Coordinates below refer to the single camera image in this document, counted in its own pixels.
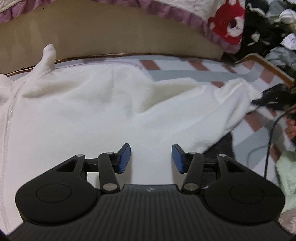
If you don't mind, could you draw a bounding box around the cream fleece zip jacket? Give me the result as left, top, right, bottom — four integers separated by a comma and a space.
1, 45, 261, 234

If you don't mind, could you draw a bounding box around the pile of dark clothes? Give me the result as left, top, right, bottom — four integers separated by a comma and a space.
222, 1, 295, 78

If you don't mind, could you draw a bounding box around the checkered floor rug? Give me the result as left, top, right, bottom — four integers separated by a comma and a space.
53, 53, 296, 186

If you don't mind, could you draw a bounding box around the light green cloth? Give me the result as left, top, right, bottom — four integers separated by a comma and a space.
275, 151, 295, 212

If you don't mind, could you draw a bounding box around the white quilt with red bears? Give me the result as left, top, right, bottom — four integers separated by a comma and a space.
0, 0, 246, 54

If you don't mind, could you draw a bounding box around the beige bed base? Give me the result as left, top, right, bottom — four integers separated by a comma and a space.
1, 1, 223, 74

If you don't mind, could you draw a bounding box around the black power cable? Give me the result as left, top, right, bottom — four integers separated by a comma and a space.
246, 111, 290, 179

